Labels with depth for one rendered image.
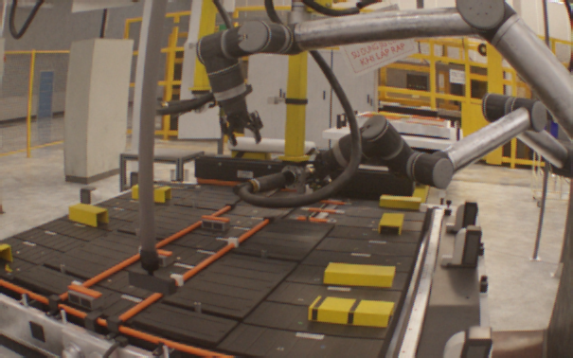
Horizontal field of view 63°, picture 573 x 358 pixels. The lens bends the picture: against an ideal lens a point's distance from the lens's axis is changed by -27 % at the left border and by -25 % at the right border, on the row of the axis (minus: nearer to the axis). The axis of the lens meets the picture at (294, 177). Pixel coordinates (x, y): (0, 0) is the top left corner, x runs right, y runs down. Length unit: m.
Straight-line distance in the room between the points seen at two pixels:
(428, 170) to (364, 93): 9.02
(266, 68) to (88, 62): 4.69
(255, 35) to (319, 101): 9.43
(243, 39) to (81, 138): 6.36
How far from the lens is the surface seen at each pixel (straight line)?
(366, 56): 2.21
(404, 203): 2.21
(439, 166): 1.96
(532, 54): 1.39
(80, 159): 8.04
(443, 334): 1.41
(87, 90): 7.89
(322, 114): 11.12
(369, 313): 1.12
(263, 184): 1.95
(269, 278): 1.38
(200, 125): 4.82
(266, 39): 1.71
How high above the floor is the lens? 1.47
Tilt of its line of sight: 10 degrees down
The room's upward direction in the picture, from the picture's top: 2 degrees clockwise
